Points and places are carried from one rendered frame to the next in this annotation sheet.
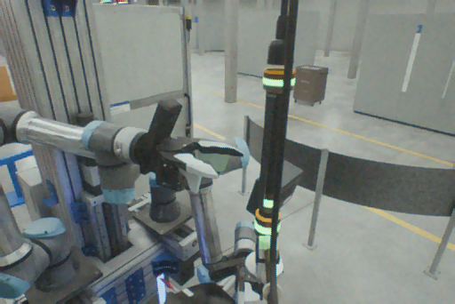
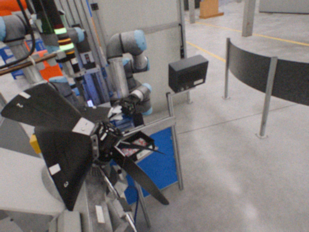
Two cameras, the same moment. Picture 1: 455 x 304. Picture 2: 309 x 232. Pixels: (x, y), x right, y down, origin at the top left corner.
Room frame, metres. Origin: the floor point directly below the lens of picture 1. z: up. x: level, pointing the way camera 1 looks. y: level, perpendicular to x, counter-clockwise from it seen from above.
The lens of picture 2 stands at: (-0.08, -0.69, 1.66)
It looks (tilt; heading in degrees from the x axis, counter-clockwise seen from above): 31 degrees down; 31
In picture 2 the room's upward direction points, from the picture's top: 10 degrees counter-clockwise
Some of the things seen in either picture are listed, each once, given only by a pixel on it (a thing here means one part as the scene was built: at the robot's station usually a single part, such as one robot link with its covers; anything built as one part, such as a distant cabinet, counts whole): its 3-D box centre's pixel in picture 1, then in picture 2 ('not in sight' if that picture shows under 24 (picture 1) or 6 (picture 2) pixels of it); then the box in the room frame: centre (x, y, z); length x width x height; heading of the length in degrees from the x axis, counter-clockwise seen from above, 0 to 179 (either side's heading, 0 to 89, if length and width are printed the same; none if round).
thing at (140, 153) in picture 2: not in sight; (134, 147); (0.67, -0.04, 0.85); 0.22 x 0.17 x 0.07; 155
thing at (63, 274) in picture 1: (55, 264); (66, 99); (0.77, 0.59, 1.09); 0.15 x 0.15 x 0.10
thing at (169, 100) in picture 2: not in sight; (169, 104); (1.05, -0.15, 0.96); 0.03 x 0.03 x 0.20; 50
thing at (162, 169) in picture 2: not in sight; (130, 175); (0.72, 0.13, 0.45); 0.82 x 0.02 x 0.66; 140
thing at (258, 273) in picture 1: (266, 252); (70, 62); (0.40, -0.08, 1.50); 0.09 x 0.07 x 0.10; 175
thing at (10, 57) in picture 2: not in sight; (27, 57); (3.92, 6.40, 0.49); 1.27 x 0.88 x 0.98; 38
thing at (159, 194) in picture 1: (163, 182); (124, 67); (1.15, 0.27, 1.20); 0.13 x 0.12 x 0.14; 121
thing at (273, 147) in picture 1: (272, 156); (50, 4); (0.41, -0.08, 1.68); 0.03 x 0.03 x 0.21
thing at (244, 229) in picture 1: (244, 236); (143, 91); (0.82, -0.08, 1.17); 0.11 x 0.08 x 0.09; 177
